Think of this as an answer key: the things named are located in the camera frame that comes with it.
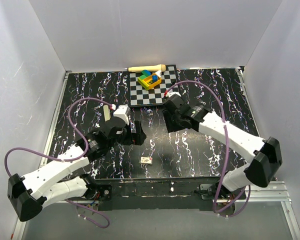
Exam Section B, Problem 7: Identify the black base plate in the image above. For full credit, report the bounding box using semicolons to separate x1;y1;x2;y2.
89;174;247;212

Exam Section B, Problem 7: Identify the grey beige stapler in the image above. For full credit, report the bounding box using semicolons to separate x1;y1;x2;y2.
103;104;111;122

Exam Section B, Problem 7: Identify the cream toy microphone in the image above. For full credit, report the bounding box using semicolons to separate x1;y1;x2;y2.
127;64;166;73

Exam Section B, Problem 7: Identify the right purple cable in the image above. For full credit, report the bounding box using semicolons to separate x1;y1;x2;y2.
164;80;252;218

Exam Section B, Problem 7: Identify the black white checkerboard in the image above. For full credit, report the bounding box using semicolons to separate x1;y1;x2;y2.
129;64;179;107

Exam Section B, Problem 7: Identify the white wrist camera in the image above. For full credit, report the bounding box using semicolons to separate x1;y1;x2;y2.
164;91;181;98
111;104;131;125

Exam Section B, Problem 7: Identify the blue block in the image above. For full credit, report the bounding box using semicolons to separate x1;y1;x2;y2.
152;75;158;82

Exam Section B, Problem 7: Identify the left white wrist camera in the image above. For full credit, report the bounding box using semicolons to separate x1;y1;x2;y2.
111;104;131;125

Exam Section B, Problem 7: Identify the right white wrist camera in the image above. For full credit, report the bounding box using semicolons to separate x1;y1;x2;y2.
164;91;181;98

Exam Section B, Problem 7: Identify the staple box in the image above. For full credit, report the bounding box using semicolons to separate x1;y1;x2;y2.
140;157;153;165

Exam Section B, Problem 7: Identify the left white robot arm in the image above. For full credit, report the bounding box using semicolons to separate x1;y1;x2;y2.
7;117;147;222

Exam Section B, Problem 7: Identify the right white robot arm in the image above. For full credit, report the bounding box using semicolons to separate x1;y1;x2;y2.
162;93;283;199

